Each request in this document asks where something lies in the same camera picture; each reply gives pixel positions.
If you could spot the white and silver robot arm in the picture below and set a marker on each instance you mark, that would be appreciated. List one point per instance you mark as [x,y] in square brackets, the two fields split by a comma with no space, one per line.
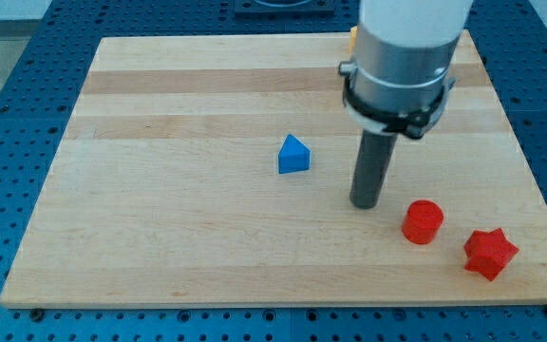
[396,80]

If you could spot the red star block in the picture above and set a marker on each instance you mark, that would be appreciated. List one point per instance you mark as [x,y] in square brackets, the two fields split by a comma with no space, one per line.
[488,253]

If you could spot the blue triangular prism block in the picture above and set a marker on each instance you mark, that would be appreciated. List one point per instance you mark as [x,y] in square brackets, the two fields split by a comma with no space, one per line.
[294,156]

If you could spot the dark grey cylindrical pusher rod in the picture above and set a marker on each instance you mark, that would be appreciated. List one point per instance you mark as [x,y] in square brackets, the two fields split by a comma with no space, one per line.
[370,171]

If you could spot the light wooden board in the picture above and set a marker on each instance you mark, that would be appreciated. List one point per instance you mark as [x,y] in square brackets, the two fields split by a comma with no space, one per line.
[165,193]

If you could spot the red cylinder block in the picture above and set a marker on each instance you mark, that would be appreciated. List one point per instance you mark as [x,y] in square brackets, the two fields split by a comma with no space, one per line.
[422,221]

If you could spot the yellow block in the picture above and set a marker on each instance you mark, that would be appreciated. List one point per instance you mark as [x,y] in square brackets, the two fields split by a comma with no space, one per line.
[352,38]

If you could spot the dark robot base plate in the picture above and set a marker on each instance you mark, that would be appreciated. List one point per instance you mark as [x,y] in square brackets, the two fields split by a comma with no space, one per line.
[255,7]

